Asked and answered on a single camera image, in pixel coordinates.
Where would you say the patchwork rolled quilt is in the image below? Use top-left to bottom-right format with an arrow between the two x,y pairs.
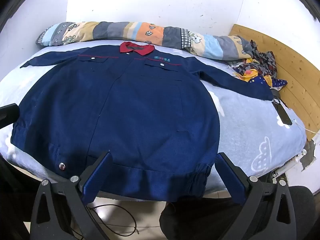
36,21 -> 254,61

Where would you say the wooden headboard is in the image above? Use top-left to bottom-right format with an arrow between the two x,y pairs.
229,24 -> 320,140

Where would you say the dark cloth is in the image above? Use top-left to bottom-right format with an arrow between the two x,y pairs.
287,185 -> 320,240

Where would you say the black belt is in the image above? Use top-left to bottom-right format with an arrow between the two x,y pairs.
271,89 -> 293,126

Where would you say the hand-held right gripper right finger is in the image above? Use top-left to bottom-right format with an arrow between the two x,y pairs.
214,152 -> 304,240

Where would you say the white device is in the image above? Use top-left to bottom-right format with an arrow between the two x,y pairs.
274,150 -> 308,178

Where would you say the white cable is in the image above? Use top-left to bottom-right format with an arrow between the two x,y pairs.
292,119 -> 320,134

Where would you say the black floor cable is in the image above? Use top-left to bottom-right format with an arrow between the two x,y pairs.
70,204 -> 140,238

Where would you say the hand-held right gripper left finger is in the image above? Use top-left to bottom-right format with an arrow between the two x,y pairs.
29,151 -> 113,240

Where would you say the light blue cloud blanket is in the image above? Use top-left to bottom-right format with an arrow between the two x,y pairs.
0,41 -> 308,200

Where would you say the navy work jacket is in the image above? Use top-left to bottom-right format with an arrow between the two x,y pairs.
10,41 -> 274,203

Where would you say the person's leg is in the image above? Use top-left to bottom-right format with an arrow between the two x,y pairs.
159,200 -> 250,240

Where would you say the pile of patterned clothes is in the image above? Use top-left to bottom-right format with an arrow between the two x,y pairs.
230,39 -> 288,89

